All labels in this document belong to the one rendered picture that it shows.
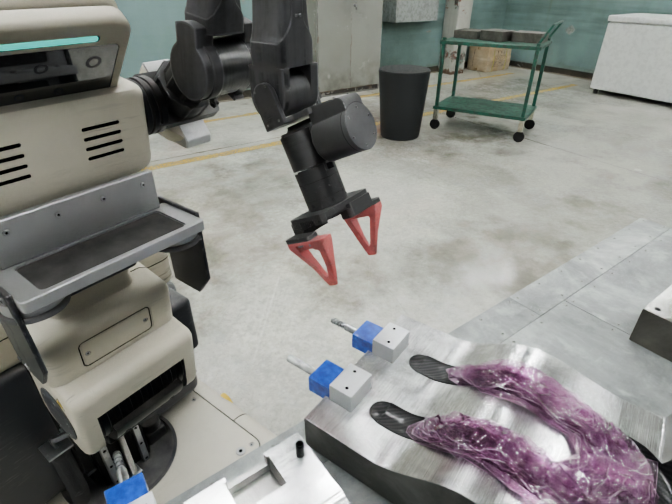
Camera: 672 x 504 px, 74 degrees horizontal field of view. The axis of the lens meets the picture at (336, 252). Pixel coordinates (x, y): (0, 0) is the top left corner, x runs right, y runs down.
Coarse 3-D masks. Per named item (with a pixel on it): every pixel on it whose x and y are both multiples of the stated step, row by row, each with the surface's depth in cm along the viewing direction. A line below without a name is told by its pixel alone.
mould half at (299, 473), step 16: (272, 448) 50; (288, 448) 50; (304, 448) 50; (288, 464) 48; (304, 464) 48; (320, 464) 48; (224, 480) 47; (288, 480) 47; (304, 480) 47; (320, 480) 47; (208, 496) 45; (224, 496) 45; (272, 496) 45; (288, 496) 45; (304, 496) 45; (320, 496) 45; (336, 496) 46
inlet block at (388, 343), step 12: (336, 324) 73; (348, 324) 72; (372, 324) 71; (360, 336) 69; (372, 336) 69; (384, 336) 67; (396, 336) 67; (408, 336) 68; (360, 348) 70; (372, 348) 67; (384, 348) 66; (396, 348) 65
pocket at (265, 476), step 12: (264, 456) 50; (252, 468) 50; (264, 468) 50; (276, 468) 48; (240, 480) 48; (252, 480) 50; (264, 480) 50; (276, 480) 50; (240, 492) 49; (252, 492) 49; (264, 492) 49
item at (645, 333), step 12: (660, 300) 76; (648, 312) 74; (660, 312) 74; (636, 324) 76; (648, 324) 75; (660, 324) 73; (636, 336) 77; (648, 336) 75; (660, 336) 74; (648, 348) 76; (660, 348) 74
